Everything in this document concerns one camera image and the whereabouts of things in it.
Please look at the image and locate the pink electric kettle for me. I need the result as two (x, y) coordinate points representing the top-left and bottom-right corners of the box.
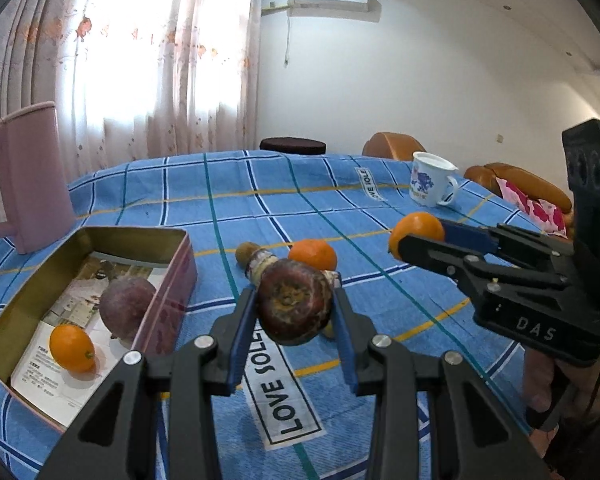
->
(0, 101), (77, 255)

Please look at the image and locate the purple passion fruit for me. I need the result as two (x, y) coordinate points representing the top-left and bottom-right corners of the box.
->
(99, 276), (158, 346)

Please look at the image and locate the white printed mug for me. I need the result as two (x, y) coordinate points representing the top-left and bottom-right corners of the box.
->
(409, 151), (460, 208)

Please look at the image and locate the person's right hand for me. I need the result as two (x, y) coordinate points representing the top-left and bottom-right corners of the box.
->
(522, 345), (600, 431)

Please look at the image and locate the small orange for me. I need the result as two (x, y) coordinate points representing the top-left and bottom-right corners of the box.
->
(49, 324), (97, 374)

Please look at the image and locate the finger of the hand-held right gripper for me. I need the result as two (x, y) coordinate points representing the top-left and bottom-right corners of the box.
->
(440, 219), (576, 273)
(396, 232), (571, 306)

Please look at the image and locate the brown leather chair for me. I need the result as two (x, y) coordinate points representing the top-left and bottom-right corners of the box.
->
(362, 132), (415, 162)
(464, 162), (573, 211)

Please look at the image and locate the printed paper sheet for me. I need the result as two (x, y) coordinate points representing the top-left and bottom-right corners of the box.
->
(10, 252), (168, 403)

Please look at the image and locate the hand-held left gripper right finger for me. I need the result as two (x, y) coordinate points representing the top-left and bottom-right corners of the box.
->
(330, 282), (551, 480)

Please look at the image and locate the pink tin box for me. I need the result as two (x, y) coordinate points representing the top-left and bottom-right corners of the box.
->
(0, 226), (198, 433)

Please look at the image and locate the pink floral cushion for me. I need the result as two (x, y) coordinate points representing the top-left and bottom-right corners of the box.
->
(497, 177), (568, 238)

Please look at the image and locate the floral sheer curtain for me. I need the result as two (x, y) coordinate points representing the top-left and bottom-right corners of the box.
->
(0, 0), (266, 181)

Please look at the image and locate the dark round stool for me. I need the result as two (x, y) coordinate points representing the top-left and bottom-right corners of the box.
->
(259, 137), (327, 156)

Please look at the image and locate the blue plaid tablecloth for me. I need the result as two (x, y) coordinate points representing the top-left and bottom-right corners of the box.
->
(0, 150), (576, 480)

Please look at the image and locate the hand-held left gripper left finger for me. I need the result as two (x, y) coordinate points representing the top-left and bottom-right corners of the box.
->
(37, 285), (261, 480)

